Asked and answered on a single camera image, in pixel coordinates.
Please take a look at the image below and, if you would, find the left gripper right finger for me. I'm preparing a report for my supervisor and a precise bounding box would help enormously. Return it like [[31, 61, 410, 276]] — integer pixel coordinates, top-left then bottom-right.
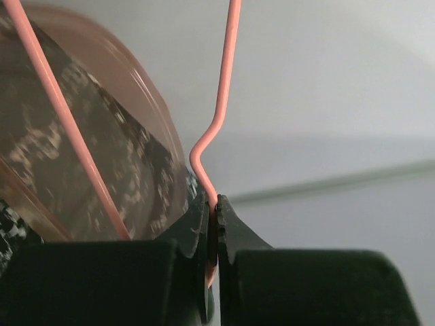
[[217, 196, 420, 325]]

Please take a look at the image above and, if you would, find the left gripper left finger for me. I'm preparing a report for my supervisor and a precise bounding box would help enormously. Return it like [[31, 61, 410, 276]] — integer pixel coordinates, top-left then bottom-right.
[[1, 193, 209, 325]]

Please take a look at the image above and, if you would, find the pink wire hanger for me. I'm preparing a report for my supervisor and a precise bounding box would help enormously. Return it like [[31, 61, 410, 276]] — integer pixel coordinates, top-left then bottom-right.
[[10, 0, 243, 286]]

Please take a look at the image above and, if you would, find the pink translucent basket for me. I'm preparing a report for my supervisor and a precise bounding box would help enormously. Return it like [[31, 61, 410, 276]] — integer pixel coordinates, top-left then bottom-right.
[[1, 4, 188, 242]]

